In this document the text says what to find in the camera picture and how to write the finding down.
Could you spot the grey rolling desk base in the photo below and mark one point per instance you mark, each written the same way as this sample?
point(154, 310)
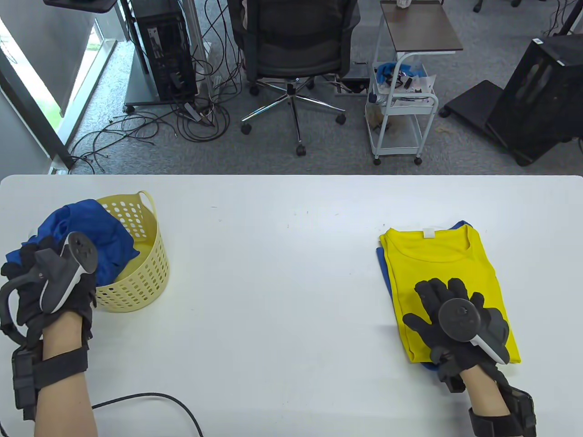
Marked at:
point(141, 86)

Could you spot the blue t-shirt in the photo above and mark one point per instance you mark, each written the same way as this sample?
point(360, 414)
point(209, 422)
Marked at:
point(385, 268)
point(104, 236)

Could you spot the yellow t-shirt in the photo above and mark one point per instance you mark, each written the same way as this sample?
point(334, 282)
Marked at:
point(446, 273)

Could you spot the black desk top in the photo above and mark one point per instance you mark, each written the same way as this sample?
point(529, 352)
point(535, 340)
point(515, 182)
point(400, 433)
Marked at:
point(77, 3)

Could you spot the black wheeled platform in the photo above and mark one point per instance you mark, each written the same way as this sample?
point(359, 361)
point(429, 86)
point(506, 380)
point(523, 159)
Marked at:
point(473, 100)

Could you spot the black mesh office chair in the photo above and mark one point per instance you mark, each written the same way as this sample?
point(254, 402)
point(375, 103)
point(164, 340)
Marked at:
point(296, 50)

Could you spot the black chair base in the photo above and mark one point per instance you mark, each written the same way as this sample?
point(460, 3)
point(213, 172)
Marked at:
point(478, 6)

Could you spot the black floor box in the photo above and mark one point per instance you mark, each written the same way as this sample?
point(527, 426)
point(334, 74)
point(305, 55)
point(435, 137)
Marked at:
point(357, 84)

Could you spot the grey power strip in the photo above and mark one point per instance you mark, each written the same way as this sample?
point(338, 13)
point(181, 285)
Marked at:
point(192, 111)

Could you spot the black computer case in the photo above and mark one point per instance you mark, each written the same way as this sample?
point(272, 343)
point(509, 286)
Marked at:
point(537, 104)

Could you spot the person's left forearm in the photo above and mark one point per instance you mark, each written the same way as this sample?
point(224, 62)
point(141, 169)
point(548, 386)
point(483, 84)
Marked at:
point(63, 400)

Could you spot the yellow perforated laundry basket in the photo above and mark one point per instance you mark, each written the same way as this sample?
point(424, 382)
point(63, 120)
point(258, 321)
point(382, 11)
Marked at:
point(145, 282)

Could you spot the black computer tower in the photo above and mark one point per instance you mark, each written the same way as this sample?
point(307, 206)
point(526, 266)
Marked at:
point(166, 54)

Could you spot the white rolling utility cart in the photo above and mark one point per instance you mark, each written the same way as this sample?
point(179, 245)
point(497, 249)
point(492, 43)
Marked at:
point(396, 151)

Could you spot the grey handheld controller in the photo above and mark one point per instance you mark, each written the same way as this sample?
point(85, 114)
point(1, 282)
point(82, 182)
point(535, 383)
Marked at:
point(457, 318)
point(84, 250)

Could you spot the brown top side table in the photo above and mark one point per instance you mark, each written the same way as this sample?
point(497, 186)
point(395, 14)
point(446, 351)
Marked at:
point(419, 27)

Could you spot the person's left hand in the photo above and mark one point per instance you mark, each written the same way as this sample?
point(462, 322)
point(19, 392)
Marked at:
point(82, 296)

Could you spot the brown bag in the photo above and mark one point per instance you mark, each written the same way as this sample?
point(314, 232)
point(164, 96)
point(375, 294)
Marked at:
point(375, 116)

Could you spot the blue cloth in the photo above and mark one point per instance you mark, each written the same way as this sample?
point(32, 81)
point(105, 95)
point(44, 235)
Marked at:
point(387, 70)

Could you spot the black stand pole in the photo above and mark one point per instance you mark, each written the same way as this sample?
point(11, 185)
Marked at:
point(571, 18)

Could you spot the clear bag of papers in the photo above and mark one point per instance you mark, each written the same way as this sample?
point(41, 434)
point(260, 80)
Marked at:
point(421, 84)

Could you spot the black window frame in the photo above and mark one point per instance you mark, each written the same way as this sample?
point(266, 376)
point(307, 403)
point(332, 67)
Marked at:
point(32, 115)

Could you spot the person's right hand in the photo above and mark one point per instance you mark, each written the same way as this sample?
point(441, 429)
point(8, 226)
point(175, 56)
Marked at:
point(419, 325)

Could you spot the white crumpled object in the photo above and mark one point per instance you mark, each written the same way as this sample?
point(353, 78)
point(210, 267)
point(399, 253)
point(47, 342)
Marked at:
point(403, 3)

